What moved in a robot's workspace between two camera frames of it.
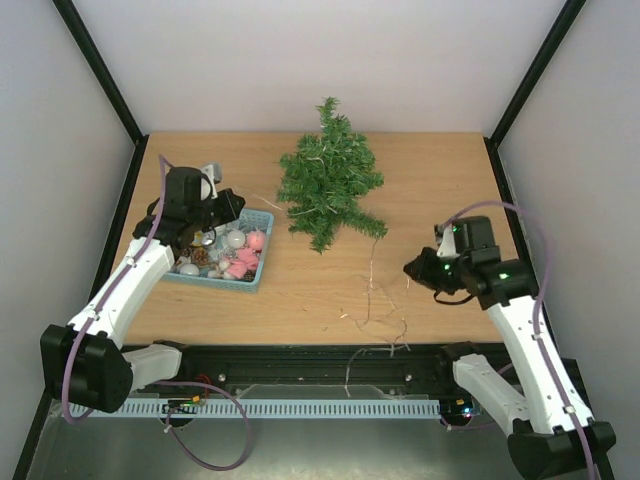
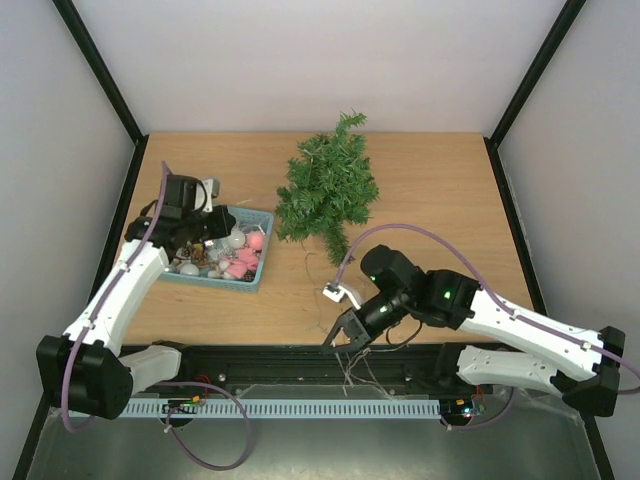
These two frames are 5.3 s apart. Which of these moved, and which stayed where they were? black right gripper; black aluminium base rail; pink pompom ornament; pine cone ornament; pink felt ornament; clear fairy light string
Moved: clear fairy light string; black right gripper
Stayed: pink pompom ornament; pink felt ornament; pine cone ornament; black aluminium base rail
